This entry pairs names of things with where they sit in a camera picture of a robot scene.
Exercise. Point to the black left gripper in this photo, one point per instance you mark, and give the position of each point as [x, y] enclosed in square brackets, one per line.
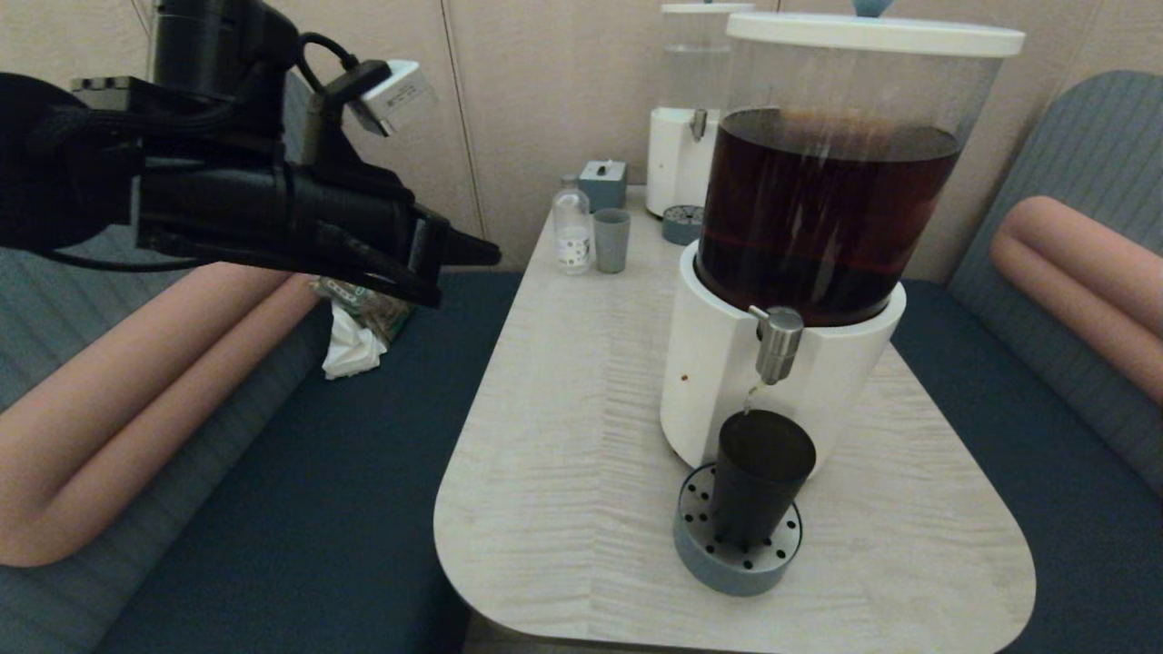
[273, 213]

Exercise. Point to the metal dispenser tap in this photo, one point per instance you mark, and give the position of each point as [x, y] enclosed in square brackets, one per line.
[779, 345]

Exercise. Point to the black plastic cup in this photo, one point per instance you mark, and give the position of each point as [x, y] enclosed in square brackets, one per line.
[759, 472]

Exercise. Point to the small grey-blue cup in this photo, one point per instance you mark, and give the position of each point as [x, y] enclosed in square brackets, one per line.
[611, 242]

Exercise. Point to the clear plastic bottle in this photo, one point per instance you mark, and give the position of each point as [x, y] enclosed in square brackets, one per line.
[572, 232]

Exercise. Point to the clear printed snack packet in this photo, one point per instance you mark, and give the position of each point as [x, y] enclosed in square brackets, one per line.
[372, 313]

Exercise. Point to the blue tissue box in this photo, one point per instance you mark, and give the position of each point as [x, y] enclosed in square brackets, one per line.
[602, 187]

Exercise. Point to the crumpled white tissue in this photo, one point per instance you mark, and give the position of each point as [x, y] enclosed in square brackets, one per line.
[350, 352]

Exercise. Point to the small blue drip tray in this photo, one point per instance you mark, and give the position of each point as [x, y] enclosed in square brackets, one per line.
[681, 225]

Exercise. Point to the blue upholstered bench with packet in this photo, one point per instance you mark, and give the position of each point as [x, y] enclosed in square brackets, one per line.
[300, 472]

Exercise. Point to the large dark tea dispenser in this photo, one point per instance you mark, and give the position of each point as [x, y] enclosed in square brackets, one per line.
[818, 218]

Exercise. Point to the pink bolster cushion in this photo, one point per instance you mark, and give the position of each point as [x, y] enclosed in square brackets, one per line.
[1081, 272]
[136, 391]

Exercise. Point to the round grey drip tray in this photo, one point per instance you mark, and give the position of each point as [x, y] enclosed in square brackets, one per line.
[731, 572]

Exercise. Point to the large white dispenser lid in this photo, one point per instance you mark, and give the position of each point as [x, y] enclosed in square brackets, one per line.
[872, 34]

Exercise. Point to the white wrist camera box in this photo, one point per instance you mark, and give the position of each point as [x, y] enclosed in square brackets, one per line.
[395, 95]

